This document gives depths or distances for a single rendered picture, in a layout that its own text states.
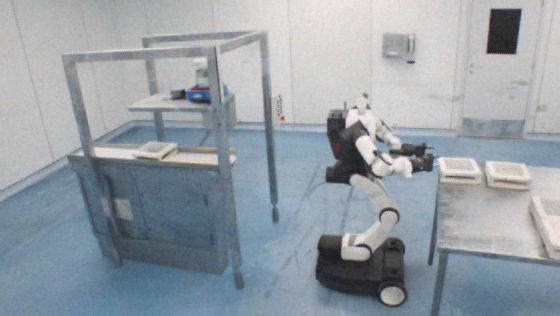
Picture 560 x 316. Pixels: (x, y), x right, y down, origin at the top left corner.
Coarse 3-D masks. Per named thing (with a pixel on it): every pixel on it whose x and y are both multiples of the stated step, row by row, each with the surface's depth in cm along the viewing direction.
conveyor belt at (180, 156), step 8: (80, 152) 311; (96, 152) 309; (104, 152) 308; (112, 152) 307; (120, 152) 306; (128, 152) 305; (184, 152) 298; (192, 152) 298; (168, 160) 286; (176, 160) 285; (184, 160) 284; (192, 160) 283; (200, 160) 282; (208, 160) 282; (216, 160) 281; (232, 160) 284; (200, 168) 271
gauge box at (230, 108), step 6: (228, 102) 268; (234, 102) 277; (228, 108) 270; (234, 108) 278; (204, 114) 276; (210, 114) 275; (228, 114) 272; (234, 114) 279; (204, 120) 278; (210, 120) 277; (228, 120) 273; (234, 120) 279; (204, 126) 280; (210, 126) 279; (228, 126) 275; (234, 126) 279
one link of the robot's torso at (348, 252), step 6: (348, 234) 295; (354, 234) 295; (360, 234) 294; (342, 240) 287; (348, 240) 286; (342, 246) 284; (348, 246) 281; (342, 252) 282; (348, 252) 281; (354, 252) 280; (360, 252) 279; (366, 252) 278; (348, 258) 283; (354, 258) 282; (360, 258) 280; (366, 258) 280
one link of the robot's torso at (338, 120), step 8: (344, 104) 264; (336, 112) 257; (344, 112) 256; (352, 112) 255; (360, 112) 248; (368, 112) 254; (328, 120) 247; (336, 120) 246; (344, 120) 245; (352, 120) 242; (368, 120) 240; (328, 128) 249; (336, 128) 248; (344, 128) 246; (368, 128) 240; (328, 136) 251; (336, 136) 250; (336, 144) 250; (344, 144) 250; (336, 152) 254; (344, 152) 253; (352, 152) 251; (352, 160) 254; (360, 160) 253
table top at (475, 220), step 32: (448, 192) 231; (480, 192) 228; (512, 192) 226; (544, 192) 223; (448, 224) 199; (480, 224) 197; (512, 224) 195; (480, 256) 178; (512, 256) 172; (544, 256) 169
